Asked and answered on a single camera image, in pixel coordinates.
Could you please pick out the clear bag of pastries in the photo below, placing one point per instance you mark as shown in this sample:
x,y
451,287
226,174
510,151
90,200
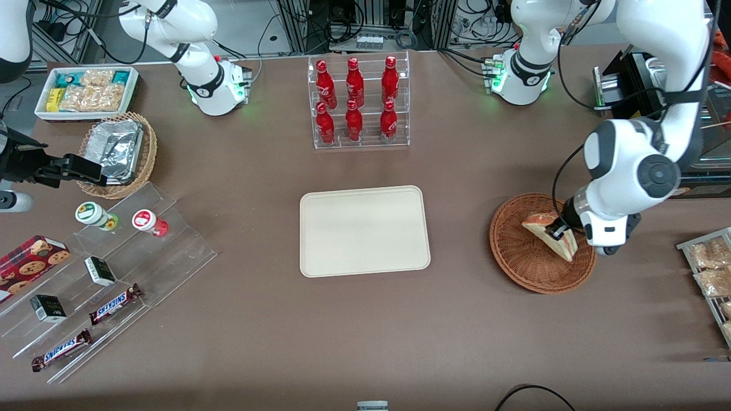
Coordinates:
x,y
708,254
714,282

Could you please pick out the clear acrylic step display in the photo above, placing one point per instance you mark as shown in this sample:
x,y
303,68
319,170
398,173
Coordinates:
x,y
171,251

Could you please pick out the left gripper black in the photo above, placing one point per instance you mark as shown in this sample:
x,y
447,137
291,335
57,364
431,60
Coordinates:
x,y
567,220

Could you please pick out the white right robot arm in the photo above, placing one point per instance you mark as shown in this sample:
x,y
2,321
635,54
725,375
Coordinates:
x,y
200,85

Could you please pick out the yellow snack pack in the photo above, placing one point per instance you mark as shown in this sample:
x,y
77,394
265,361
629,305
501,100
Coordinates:
x,y
54,100

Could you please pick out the teal snack pack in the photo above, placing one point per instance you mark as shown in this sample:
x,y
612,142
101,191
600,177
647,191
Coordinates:
x,y
67,80
120,77

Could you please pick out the brown round wicker basket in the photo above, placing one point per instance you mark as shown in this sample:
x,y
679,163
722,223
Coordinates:
x,y
517,257

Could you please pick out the triangle sandwich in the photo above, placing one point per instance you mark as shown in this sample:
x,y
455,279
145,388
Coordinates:
x,y
538,224

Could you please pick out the Snickers chocolate bar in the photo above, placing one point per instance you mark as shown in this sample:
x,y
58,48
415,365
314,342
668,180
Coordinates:
x,y
61,350
114,304

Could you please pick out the red lid white cup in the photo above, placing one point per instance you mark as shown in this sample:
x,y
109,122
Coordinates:
x,y
145,220

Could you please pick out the red cookie box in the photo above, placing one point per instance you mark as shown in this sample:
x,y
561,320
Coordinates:
x,y
28,265

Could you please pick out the white rectangular snack bin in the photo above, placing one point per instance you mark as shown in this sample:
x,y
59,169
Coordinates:
x,y
41,108

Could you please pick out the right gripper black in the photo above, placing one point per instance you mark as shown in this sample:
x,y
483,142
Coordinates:
x,y
21,164

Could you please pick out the red cola bottle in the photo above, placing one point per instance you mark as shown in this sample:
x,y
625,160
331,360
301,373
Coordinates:
x,y
390,83
325,85
354,124
389,124
325,127
354,83

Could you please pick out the small clear cracker bag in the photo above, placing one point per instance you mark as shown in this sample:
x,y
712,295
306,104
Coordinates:
x,y
97,78

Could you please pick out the white power strip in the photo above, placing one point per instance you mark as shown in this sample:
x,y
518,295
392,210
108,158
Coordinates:
x,y
369,41

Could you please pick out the small grey device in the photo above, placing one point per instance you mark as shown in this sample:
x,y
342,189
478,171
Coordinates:
x,y
372,406

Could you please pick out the green lid white cup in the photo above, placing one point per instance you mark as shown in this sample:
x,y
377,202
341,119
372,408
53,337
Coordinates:
x,y
90,213

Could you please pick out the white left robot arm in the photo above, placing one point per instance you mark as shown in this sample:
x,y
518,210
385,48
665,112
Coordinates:
x,y
657,34

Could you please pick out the aluminium foil container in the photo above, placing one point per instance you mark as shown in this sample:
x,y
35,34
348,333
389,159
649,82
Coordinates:
x,y
114,145

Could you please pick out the black hot food display case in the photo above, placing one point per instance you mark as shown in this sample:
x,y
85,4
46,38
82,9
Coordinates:
x,y
637,80

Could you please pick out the cream plastic tray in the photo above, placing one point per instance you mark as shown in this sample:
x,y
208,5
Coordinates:
x,y
365,231

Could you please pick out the light tan wicker basket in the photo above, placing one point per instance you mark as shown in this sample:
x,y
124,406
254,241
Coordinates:
x,y
149,148

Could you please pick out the small black box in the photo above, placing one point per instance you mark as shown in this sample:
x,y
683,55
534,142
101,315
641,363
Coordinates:
x,y
100,271
48,309

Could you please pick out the clear acrylic bottle rack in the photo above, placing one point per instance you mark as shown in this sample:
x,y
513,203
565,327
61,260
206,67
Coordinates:
x,y
368,145

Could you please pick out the large clear cracker bag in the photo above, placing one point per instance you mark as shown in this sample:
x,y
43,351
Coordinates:
x,y
91,98

